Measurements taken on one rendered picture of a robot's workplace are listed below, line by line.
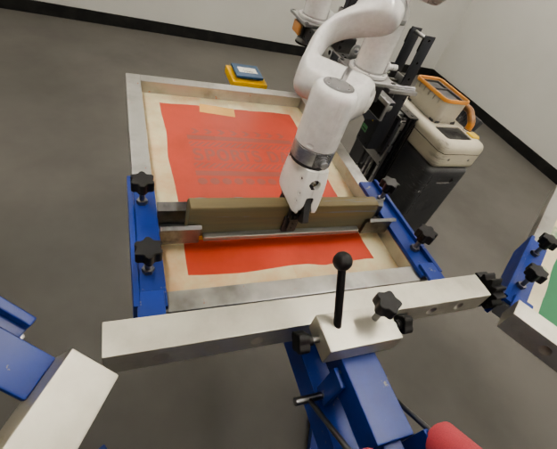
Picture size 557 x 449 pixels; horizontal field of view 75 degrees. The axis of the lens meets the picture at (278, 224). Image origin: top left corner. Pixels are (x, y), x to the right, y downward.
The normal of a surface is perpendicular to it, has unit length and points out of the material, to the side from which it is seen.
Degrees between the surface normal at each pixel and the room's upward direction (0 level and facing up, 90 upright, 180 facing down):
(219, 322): 0
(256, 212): 90
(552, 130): 90
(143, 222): 0
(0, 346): 32
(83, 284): 0
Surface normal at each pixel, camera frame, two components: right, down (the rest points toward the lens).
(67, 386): 0.72, -0.41
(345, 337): 0.26, -0.69
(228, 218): 0.29, 0.72
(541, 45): -0.92, 0.04
